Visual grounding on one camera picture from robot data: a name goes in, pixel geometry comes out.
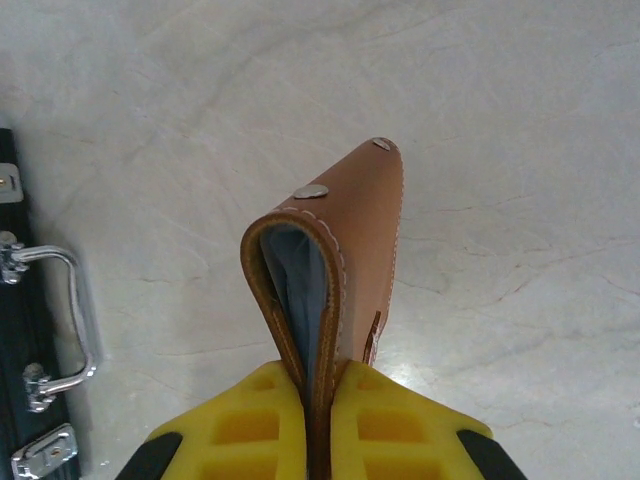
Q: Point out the brown leather card holder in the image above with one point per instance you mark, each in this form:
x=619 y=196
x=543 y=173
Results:
x=360 y=225

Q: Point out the black hard case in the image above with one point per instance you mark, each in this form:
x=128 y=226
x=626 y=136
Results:
x=10 y=350

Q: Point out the metal case latch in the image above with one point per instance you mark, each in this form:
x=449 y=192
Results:
x=47 y=450
x=10 y=182

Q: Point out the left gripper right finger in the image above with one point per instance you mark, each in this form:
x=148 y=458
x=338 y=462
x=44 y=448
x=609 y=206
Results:
x=400 y=430

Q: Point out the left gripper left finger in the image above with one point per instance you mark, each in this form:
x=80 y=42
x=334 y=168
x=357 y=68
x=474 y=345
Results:
x=240 y=430

